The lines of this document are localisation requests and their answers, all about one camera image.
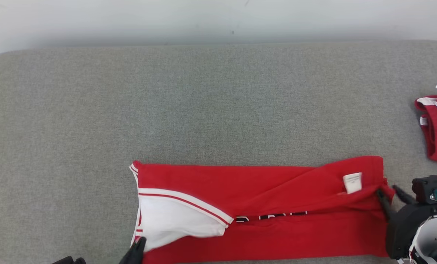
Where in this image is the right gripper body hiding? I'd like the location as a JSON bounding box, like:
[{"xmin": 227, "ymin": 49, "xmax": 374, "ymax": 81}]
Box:
[{"xmin": 385, "ymin": 203, "xmax": 437, "ymax": 260}]

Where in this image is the grey fabric sofa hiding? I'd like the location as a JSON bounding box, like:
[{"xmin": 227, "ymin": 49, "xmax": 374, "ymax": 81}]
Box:
[{"xmin": 0, "ymin": 40, "xmax": 437, "ymax": 264}]

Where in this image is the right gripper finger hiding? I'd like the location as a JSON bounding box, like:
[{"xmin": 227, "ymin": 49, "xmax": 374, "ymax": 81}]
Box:
[
  {"xmin": 376, "ymin": 189, "xmax": 394, "ymax": 221},
  {"xmin": 393, "ymin": 185, "xmax": 417, "ymax": 205}
]

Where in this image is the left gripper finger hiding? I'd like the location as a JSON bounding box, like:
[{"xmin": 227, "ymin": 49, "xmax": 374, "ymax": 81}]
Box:
[{"xmin": 119, "ymin": 237, "xmax": 146, "ymax": 264}]

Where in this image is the red white jersey shirt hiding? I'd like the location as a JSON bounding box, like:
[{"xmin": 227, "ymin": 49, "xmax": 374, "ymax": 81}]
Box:
[{"xmin": 130, "ymin": 156, "xmax": 396, "ymax": 264}]

